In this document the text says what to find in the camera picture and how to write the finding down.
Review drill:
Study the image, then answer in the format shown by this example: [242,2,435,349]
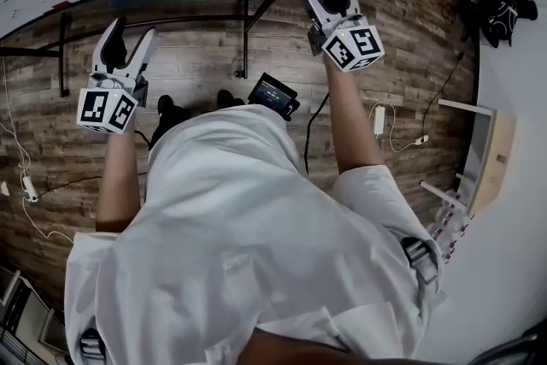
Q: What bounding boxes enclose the person's right black shoe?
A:
[216,89,247,110]

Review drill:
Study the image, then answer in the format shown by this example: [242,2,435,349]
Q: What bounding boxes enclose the white power adapter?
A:
[21,175,39,203]

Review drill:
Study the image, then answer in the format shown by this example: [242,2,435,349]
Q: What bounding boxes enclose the white floor cable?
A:
[0,54,74,248]
[370,99,429,154]

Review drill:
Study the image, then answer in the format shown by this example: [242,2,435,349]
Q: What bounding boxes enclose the row of clear water bottles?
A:
[426,186,476,267]

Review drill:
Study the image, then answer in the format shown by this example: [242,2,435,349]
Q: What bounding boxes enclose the white-legged wooden table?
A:
[420,97,519,220]

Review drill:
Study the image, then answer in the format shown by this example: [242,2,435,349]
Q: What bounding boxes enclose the black recorder cable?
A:
[303,91,331,177]

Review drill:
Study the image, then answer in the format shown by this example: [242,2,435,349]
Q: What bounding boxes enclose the person in white shirt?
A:
[63,103,449,365]

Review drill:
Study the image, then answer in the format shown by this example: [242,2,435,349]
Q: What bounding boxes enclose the black bag on floor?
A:
[479,0,540,49]

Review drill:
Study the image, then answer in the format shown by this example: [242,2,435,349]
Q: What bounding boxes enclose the person's left forearm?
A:
[94,127,143,235]

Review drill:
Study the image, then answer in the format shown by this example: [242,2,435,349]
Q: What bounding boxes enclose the white power strip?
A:
[373,105,386,138]

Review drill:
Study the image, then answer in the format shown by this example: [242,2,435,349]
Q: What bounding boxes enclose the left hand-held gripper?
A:
[76,16,157,136]

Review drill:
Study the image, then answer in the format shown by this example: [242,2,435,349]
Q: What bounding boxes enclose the person's right forearm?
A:
[321,55,386,177]

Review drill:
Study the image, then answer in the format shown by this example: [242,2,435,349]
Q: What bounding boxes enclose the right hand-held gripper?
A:
[296,0,386,75]

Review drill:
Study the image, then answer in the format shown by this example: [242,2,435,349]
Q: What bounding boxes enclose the person's black shoe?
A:
[156,94,191,126]
[216,89,247,110]

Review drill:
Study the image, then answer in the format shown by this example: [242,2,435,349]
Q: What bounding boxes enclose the black waist recorder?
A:
[247,72,301,122]

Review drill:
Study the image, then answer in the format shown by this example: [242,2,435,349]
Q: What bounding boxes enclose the person's left black shoe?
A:
[156,94,191,126]

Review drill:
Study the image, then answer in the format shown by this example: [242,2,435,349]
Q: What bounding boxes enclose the black floor cable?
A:
[421,50,467,134]

